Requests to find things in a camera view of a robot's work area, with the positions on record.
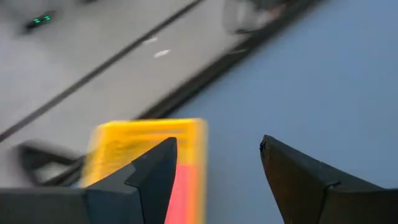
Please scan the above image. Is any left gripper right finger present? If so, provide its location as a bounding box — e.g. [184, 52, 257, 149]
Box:
[259, 134, 385, 224]

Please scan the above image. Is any yellow plastic basket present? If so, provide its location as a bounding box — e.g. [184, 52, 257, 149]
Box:
[80, 117, 208, 224]

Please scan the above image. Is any orange long rectangular block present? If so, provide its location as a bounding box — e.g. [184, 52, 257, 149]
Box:
[164, 164, 201, 224]

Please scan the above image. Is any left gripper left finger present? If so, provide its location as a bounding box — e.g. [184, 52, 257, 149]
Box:
[83, 136, 178, 224]

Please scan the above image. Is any black corner loop bracket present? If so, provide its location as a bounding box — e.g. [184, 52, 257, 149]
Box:
[12, 139, 86, 187]

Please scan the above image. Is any black box with green lights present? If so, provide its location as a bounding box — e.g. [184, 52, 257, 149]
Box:
[21, 9, 60, 34]

